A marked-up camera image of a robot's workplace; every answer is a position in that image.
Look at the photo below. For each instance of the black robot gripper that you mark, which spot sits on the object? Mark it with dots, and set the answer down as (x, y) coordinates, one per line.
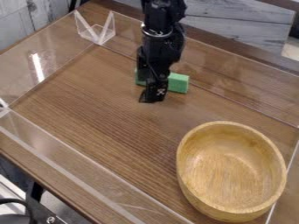
(160, 50)

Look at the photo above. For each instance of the green rectangular block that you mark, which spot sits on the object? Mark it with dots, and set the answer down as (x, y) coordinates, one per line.
(178, 81)

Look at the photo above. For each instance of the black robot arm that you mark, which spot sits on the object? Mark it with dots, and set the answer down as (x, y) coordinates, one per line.
(162, 14)

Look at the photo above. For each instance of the brown wooden bowl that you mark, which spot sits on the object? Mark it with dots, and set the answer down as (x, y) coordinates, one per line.
(231, 171)

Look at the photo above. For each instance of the black metal table leg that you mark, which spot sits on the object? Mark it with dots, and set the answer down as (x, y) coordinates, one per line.
(34, 196)

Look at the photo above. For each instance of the clear acrylic corner bracket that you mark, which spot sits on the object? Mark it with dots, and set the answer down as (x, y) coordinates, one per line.
(99, 34)

